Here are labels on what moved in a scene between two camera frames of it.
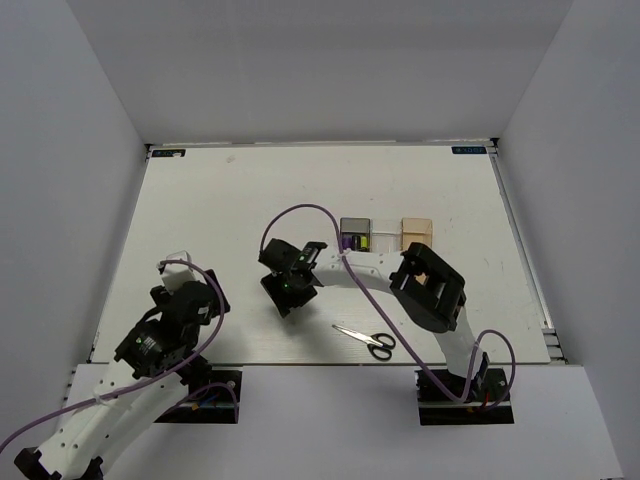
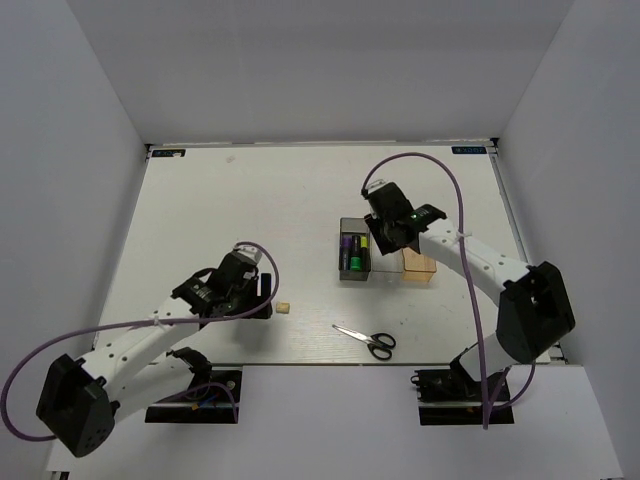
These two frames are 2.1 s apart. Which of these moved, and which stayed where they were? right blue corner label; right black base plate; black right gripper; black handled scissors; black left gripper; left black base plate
Moved: black left gripper; black right gripper
Stayed: left black base plate; right blue corner label; right black base plate; black handled scissors
